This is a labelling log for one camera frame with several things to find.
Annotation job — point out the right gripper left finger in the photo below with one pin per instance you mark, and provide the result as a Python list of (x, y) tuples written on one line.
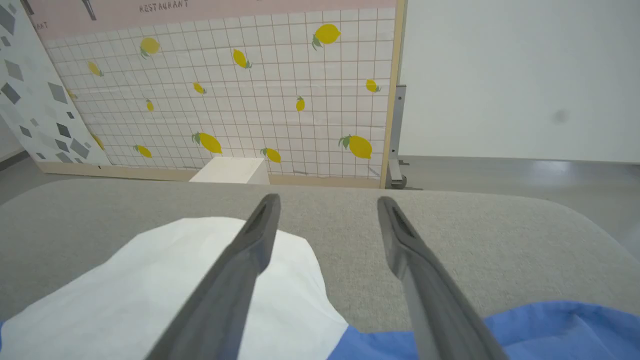
[(220, 310)]

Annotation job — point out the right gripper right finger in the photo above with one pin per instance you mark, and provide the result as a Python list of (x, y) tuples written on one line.
[(435, 310)]

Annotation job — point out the blue and white shirt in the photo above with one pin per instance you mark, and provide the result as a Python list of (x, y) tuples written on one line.
[(125, 300)]

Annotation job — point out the grey fabric sofa seat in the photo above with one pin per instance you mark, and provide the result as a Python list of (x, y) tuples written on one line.
[(500, 250)]

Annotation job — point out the white rectangular box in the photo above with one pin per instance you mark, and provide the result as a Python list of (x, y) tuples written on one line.
[(230, 171)]

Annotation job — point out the grey terrazzo print panel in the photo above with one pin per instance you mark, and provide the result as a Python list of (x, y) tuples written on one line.
[(30, 100)]

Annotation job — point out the grey metal panel bracket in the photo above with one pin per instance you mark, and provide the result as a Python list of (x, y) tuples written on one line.
[(400, 125)]

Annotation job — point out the lemon-patterned grid wall panel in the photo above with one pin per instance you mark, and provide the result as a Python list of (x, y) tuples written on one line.
[(396, 75)]

